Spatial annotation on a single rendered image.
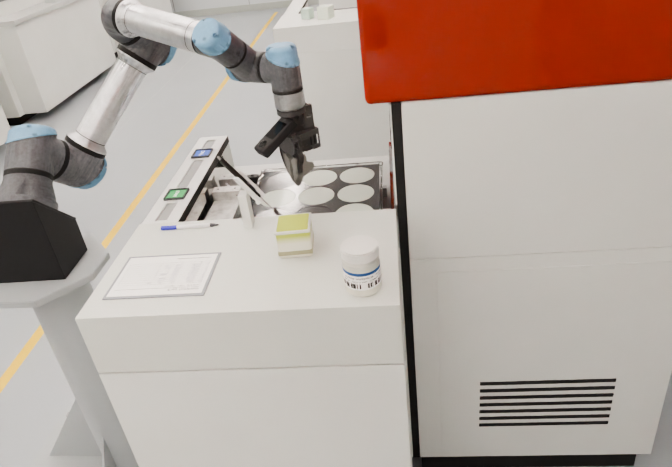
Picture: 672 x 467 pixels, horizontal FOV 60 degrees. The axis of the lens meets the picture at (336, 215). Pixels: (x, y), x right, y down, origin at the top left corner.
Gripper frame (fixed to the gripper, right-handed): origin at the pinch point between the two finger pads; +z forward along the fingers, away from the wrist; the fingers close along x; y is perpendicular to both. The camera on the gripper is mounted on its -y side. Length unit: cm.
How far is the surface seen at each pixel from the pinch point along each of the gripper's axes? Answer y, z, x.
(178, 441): -53, 36, -22
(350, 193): 12.9, 6.6, -6.2
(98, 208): -7, 96, 238
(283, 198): -1.2, 6.5, 5.8
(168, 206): -29.2, 0.8, 16.2
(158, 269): -43.2, -0.4, -11.5
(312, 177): 11.8, 6.5, 10.0
